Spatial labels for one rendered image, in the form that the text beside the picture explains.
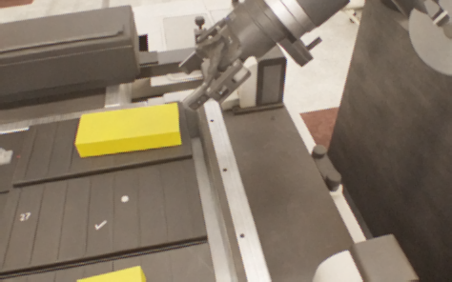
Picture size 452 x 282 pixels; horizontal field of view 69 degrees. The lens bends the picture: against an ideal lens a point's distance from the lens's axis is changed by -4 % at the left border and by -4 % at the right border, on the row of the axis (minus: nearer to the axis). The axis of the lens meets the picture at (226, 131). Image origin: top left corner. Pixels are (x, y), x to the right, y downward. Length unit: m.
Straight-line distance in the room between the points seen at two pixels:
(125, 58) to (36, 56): 0.16
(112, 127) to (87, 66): 0.17
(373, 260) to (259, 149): 0.35
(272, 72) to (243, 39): 0.31
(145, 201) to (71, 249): 0.11
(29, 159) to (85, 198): 0.14
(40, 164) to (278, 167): 0.42
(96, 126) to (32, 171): 0.12
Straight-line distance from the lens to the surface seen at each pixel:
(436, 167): 1.22
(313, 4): 0.44
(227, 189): 0.51
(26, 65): 0.72
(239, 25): 0.46
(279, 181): 0.67
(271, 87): 0.78
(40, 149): 0.63
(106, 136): 0.56
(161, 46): 1.16
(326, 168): 0.72
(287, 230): 0.61
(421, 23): 0.43
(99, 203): 0.52
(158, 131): 0.54
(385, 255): 0.47
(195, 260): 0.44
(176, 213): 0.48
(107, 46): 0.68
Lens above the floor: 1.40
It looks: 44 degrees down
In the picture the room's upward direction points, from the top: 2 degrees counter-clockwise
